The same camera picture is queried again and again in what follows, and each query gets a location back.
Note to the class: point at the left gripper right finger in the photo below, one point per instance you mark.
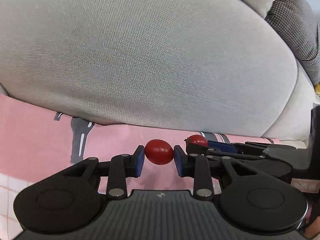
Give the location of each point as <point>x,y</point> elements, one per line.
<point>197,167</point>

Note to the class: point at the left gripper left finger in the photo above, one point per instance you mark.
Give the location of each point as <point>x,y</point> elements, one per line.
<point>121,167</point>

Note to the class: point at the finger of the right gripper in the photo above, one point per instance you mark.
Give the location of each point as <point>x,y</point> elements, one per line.
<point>225,147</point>
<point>203,150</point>

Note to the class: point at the red cherry tomato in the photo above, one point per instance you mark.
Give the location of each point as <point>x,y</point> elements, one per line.
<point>196,139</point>
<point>159,152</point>

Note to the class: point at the person's left hand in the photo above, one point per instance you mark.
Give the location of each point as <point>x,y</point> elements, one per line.
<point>312,230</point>

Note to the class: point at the yellow object at edge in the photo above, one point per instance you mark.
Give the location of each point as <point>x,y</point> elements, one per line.
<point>317,89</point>

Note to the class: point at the beige sofa back cushion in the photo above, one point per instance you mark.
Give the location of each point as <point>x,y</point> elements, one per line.
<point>193,65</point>

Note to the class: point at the dark checkered pillow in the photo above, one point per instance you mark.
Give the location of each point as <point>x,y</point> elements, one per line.
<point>295,23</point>

